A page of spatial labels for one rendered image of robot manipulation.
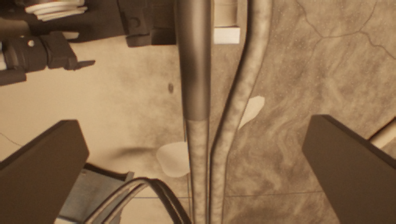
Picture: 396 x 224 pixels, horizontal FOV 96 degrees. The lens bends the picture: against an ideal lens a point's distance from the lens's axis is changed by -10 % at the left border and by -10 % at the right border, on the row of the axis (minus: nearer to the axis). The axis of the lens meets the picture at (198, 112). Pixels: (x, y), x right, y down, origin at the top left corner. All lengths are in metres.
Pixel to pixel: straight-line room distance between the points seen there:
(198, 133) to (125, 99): 1.10
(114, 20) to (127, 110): 0.60
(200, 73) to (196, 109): 0.04
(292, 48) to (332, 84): 0.39
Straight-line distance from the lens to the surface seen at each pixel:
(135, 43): 1.02
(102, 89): 1.40
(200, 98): 0.19
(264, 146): 1.58
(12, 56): 0.60
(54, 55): 0.63
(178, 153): 1.52
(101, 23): 1.09
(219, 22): 0.28
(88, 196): 1.57
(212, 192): 0.48
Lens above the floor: 1.17
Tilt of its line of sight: 61 degrees down
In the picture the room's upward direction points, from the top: 179 degrees clockwise
